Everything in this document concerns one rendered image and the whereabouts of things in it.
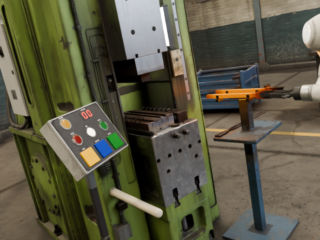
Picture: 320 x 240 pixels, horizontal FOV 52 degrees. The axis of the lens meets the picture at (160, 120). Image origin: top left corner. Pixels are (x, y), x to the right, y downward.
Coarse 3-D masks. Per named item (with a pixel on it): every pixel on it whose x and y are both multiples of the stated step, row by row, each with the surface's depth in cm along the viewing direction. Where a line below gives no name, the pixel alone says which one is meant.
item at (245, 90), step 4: (256, 88) 206; (260, 88) 203; (264, 88) 201; (268, 88) 198; (272, 88) 196; (276, 88) 195; (280, 88) 193; (216, 92) 223; (220, 92) 221; (224, 92) 219; (232, 92) 215; (236, 92) 213; (240, 92) 211; (244, 92) 209; (248, 92) 207
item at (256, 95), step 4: (252, 92) 196; (256, 92) 191; (272, 92) 186; (208, 96) 213; (212, 96) 211; (220, 96) 207; (224, 96) 206; (228, 96) 204; (232, 96) 202; (236, 96) 200; (240, 96) 198; (244, 96) 197; (252, 96) 193; (256, 96) 191
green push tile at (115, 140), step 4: (108, 136) 158; (112, 136) 160; (116, 136) 162; (108, 140) 157; (112, 140) 158; (116, 140) 160; (120, 140) 163; (112, 144) 157; (116, 144) 159; (120, 144) 161; (116, 148) 157
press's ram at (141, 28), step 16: (112, 0) 174; (128, 0) 177; (144, 0) 184; (112, 16) 178; (128, 16) 178; (144, 16) 185; (160, 16) 192; (112, 32) 183; (128, 32) 179; (144, 32) 185; (160, 32) 193; (112, 48) 187; (128, 48) 180; (144, 48) 186; (160, 48) 193
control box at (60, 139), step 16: (80, 112) 154; (96, 112) 162; (48, 128) 139; (64, 128) 142; (80, 128) 149; (96, 128) 156; (112, 128) 164; (64, 144) 138; (80, 144) 143; (64, 160) 141; (80, 160) 139; (80, 176) 139
